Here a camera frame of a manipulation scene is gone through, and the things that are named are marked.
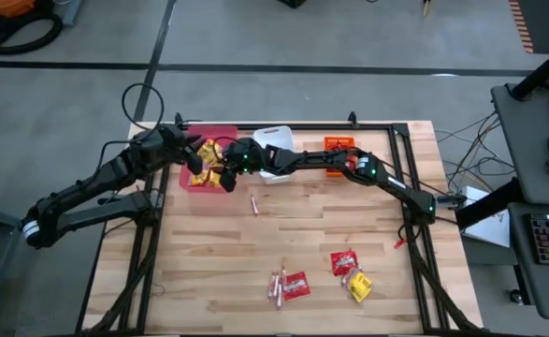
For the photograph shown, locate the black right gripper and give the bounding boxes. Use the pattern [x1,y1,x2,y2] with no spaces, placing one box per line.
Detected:
[218,139,270,194]

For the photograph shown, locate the tangled black floor cables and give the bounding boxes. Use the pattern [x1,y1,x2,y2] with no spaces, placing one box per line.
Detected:
[435,110,518,188]

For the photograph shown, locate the black desk leg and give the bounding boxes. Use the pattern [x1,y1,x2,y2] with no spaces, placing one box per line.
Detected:
[455,177,524,230]

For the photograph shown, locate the yellow orange candy packet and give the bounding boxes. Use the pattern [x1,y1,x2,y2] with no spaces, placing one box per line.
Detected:
[197,139,224,166]

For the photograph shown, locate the pink translucent plastic bin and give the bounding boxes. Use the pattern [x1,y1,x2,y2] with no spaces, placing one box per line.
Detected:
[179,124,239,194]

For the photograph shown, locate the grey box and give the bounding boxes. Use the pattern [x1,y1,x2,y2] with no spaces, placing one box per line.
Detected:
[61,0,84,27]

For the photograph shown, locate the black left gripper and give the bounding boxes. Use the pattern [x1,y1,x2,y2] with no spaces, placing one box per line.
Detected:
[152,124,205,177]

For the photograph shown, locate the black vacuum hose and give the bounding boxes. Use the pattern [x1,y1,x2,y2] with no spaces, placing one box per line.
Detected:
[0,8,64,56]

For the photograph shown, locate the white box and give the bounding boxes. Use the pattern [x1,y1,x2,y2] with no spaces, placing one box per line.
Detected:
[460,185,512,249]

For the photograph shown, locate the orange black vacuum cleaner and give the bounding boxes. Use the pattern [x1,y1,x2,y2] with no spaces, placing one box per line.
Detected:
[0,0,53,47]

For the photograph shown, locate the black slanted pole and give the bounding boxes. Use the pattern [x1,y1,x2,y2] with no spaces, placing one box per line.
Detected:
[509,39,549,101]

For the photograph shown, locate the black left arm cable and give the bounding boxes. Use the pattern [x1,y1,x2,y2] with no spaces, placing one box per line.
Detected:
[122,82,166,141]

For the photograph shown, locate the black aluminium table frame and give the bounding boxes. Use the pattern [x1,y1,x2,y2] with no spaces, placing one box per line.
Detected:
[75,110,484,337]

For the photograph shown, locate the orange plastic basket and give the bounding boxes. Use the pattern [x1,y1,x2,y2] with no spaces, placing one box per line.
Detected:
[323,135,357,178]

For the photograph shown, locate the white plastic bin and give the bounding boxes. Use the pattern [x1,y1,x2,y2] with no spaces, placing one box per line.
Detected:
[253,125,299,184]

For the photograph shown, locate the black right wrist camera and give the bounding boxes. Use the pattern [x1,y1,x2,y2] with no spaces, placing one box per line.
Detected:
[263,144,285,166]

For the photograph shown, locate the yellow candy bag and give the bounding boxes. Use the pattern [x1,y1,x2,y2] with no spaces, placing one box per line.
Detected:
[190,168,223,188]
[348,271,374,304]

